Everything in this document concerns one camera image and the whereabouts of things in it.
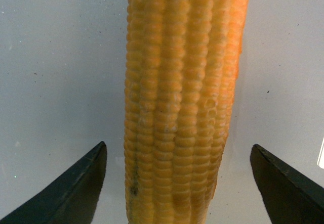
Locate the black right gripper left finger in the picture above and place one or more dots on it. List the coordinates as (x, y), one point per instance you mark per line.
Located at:
(70, 198)

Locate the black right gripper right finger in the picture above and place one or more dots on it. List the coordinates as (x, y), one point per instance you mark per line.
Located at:
(288, 195)

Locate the yellow corn cob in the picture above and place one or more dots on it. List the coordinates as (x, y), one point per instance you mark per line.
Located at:
(182, 65)

